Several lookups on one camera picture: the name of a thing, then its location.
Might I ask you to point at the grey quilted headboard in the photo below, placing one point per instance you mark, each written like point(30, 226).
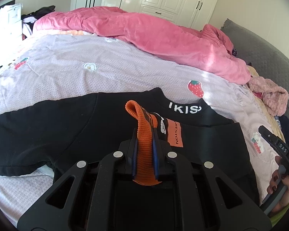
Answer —
point(268, 61)

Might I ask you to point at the right hand red nails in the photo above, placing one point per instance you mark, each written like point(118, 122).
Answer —
point(284, 201)

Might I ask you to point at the dark clothes pile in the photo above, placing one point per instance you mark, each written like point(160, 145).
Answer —
point(29, 20)

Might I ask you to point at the pink quilt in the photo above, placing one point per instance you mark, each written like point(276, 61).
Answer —
point(209, 50)

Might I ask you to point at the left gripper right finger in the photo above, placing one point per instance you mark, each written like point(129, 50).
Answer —
point(201, 196)

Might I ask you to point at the fluffy pink garment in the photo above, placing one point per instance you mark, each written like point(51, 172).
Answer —
point(274, 97)

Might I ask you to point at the lilac patterned bed sheet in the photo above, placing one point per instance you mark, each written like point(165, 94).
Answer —
point(65, 66)

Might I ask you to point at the black long-sleeve shirt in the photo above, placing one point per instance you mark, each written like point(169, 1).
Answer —
point(60, 133)

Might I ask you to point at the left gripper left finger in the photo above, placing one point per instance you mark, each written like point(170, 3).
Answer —
point(80, 199)

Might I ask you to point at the white drawer cabinet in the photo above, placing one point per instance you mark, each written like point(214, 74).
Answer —
point(10, 26)

